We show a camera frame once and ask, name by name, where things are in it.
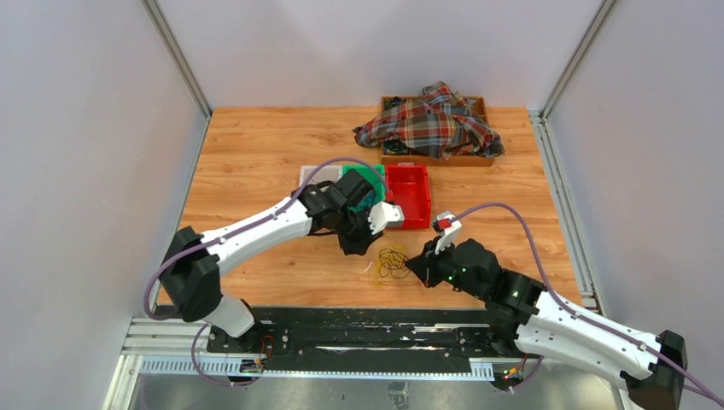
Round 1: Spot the green plastic bin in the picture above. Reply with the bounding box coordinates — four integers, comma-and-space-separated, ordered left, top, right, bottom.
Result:
342, 165, 386, 211

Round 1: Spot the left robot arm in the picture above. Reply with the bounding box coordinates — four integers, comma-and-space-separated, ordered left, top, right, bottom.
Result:
155, 171, 404, 353

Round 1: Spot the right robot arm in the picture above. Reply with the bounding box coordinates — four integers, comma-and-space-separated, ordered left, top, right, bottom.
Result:
406, 239, 687, 409

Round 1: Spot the plaid shirt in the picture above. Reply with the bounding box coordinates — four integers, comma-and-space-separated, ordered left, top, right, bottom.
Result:
353, 81, 505, 161

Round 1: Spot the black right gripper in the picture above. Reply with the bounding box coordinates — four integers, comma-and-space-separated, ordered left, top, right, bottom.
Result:
406, 235, 486, 300

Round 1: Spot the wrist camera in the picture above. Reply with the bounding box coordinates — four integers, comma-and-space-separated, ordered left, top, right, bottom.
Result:
367, 201, 405, 235
433, 211, 462, 255

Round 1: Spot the red plastic bin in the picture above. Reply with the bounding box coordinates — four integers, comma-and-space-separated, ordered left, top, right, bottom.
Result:
385, 164, 431, 230

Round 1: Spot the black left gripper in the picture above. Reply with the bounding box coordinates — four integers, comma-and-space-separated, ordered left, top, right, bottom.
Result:
335, 206, 384, 256

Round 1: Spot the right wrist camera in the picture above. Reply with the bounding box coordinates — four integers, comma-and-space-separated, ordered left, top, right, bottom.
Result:
433, 211, 462, 255

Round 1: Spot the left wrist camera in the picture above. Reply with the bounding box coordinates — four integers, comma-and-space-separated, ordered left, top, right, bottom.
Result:
367, 201, 405, 235

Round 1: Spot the yellow cable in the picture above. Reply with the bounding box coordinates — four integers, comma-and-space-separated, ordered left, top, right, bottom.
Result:
373, 244, 412, 281

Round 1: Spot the wooden tray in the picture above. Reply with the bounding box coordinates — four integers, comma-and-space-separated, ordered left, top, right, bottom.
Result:
378, 95, 496, 168

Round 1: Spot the white plastic bin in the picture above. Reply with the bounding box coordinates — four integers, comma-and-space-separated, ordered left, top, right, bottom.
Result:
299, 165, 342, 185

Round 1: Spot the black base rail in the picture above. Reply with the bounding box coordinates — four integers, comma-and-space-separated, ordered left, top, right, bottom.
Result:
207, 307, 526, 374

